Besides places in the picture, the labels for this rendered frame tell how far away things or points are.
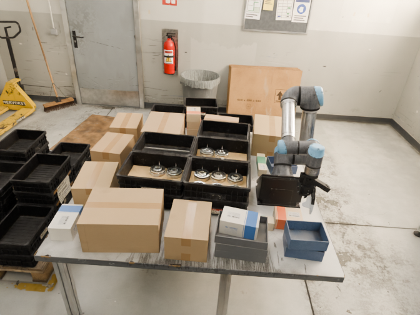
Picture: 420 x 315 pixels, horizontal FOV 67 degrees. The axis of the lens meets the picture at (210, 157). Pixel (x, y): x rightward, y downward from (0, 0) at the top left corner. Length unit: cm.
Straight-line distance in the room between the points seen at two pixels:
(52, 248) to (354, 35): 451
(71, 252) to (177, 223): 57
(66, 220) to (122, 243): 36
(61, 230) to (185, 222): 66
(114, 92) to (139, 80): 46
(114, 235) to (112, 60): 374
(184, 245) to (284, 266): 54
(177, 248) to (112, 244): 34
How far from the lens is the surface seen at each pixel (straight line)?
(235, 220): 169
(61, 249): 191
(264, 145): 259
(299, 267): 181
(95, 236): 176
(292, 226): 188
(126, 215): 171
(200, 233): 165
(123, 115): 288
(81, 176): 213
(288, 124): 179
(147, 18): 491
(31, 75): 578
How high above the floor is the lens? 202
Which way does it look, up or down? 31 degrees down
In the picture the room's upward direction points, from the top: 4 degrees clockwise
